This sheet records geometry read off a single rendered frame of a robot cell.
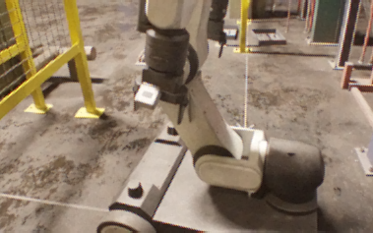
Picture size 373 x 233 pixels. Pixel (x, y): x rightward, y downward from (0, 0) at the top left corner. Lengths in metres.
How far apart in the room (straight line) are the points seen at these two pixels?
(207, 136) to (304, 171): 0.30
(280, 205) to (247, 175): 0.16
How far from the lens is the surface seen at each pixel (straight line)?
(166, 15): 0.58
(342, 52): 2.57
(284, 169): 0.95
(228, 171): 0.94
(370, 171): 1.55
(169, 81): 0.66
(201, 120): 0.92
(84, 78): 1.83
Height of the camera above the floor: 0.92
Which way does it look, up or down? 31 degrees down
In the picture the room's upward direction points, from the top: 2 degrees counter-clockwise
